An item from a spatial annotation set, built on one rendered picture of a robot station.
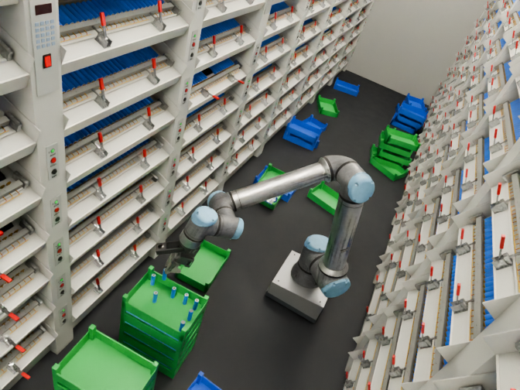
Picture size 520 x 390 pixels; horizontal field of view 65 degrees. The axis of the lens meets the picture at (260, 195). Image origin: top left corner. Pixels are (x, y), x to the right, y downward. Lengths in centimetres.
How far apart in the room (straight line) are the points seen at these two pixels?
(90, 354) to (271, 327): 98
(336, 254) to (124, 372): 103
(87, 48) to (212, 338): 149
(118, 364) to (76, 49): 111
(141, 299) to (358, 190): 103
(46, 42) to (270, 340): 172
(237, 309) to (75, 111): 140
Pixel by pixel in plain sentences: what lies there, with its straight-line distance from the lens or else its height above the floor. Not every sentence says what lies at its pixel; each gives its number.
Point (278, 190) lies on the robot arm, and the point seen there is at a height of 84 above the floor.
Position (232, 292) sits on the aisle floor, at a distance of 239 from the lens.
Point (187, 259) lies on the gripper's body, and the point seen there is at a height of 59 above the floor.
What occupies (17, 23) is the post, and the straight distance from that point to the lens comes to 114.
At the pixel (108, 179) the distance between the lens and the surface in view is 173.
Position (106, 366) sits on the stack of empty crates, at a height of 32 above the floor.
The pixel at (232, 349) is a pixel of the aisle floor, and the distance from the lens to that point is 220.
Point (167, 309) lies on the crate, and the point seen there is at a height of 32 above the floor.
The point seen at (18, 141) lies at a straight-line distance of 127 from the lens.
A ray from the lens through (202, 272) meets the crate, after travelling 243.
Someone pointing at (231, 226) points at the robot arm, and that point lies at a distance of 161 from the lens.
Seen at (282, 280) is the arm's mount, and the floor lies 16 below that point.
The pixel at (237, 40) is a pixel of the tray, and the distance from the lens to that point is 220.
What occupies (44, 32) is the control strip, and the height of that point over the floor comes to 144.
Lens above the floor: 188
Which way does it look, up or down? 38 degrees down
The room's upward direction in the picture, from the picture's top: 19 degrees clockwise
